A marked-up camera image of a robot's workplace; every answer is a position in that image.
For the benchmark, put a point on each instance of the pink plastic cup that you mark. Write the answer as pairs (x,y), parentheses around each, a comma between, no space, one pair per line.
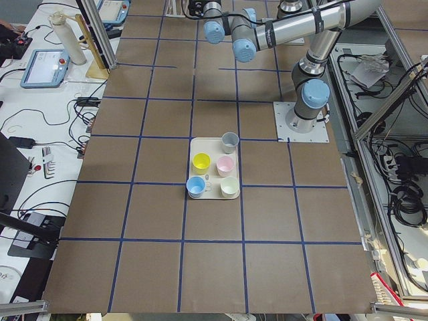
(225,165)

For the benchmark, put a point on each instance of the yellow plastic cup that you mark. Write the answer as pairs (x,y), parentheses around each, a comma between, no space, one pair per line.
(201,163)

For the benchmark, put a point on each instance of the grey plastic cup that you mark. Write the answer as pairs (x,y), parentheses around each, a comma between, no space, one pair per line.
(229,142)

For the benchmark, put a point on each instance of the cream plastic cup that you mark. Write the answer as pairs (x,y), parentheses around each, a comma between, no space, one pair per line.
(229,187)

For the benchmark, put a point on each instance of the blue plastic cup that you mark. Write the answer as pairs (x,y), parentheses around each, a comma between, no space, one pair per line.
(195,186)

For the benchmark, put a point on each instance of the wooden cup stand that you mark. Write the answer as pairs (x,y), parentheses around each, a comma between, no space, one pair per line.
(96,70)

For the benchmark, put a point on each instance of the cream plastic tray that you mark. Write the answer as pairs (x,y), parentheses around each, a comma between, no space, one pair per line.
(212,147)

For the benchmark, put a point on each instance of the hex key set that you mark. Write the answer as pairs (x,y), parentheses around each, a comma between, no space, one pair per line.
(48,163)

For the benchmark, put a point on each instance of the blue teach pendant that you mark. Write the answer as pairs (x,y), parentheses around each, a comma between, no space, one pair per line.
(46,69)
(113,12)

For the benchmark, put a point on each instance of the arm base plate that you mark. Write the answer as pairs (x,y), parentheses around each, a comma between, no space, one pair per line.
(291,128)

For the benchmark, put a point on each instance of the aluminium frame post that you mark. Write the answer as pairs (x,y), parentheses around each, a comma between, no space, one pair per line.
(93,20)

